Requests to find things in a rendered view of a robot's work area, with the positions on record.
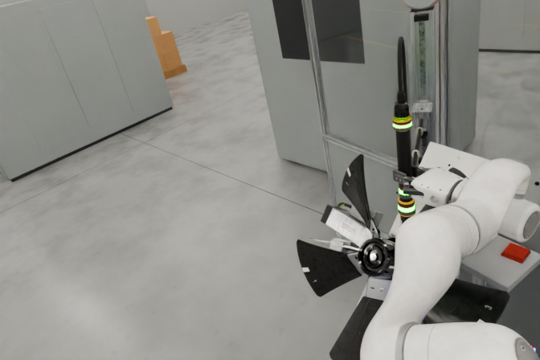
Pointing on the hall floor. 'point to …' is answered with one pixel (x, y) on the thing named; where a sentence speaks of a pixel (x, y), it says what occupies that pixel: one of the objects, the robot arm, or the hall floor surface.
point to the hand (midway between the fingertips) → (405, 173)
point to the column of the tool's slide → (426, 66)
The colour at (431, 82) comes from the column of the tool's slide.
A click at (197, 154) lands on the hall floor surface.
